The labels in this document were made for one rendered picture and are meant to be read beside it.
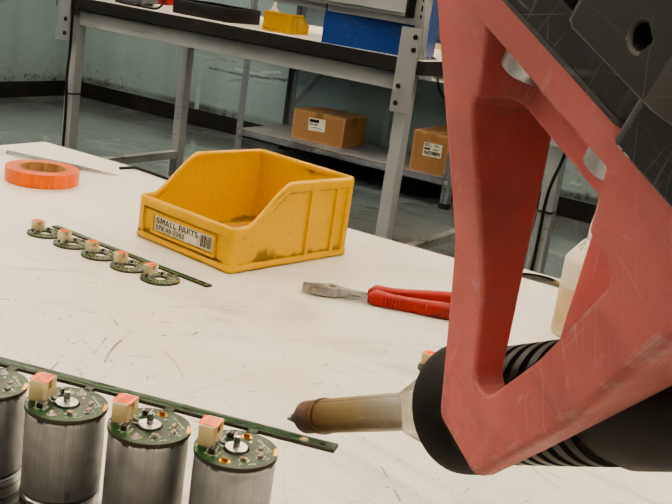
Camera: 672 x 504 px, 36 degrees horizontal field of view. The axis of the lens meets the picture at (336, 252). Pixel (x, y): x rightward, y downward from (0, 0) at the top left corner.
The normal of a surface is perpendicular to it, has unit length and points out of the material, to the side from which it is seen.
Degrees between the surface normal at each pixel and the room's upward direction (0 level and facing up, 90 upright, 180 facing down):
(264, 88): 90
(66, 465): 90
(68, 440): 90
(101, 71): 90
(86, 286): 0
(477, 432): 99
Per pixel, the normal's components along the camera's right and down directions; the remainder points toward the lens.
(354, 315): 0.14, -0.95
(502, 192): 0.46, 0.36
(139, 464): -0.06, 0.25
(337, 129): -0.48, 0.17
